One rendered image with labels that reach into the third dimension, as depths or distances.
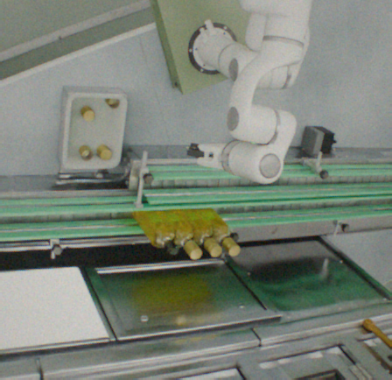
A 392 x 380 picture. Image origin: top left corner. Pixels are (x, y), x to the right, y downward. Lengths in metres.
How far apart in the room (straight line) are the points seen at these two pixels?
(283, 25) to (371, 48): 1.05
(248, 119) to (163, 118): 0.73
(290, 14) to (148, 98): 0.73
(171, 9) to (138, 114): 0.35
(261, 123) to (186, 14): 0.62
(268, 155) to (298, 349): 0.60
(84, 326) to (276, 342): 0.49
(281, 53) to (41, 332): 0.82
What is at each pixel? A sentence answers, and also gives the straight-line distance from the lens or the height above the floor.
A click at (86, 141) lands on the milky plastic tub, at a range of 1.68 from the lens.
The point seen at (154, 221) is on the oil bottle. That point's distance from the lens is 1.55.
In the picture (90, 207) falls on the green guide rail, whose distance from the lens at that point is 1.56.
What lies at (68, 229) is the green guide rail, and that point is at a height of 0.94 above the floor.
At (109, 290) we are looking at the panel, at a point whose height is 1.11.
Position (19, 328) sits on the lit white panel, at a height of 1.24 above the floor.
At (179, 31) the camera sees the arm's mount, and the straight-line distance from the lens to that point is 1.61.
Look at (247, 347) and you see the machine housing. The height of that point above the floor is 1.39.
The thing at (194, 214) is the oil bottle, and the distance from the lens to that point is 1.63.
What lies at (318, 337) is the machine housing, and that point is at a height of 1.40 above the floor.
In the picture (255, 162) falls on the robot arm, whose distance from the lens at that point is 1.07.
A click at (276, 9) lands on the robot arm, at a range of 1.11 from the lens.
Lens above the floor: 2.29
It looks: 55 degrees down
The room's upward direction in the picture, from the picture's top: 135 degrees clockwise
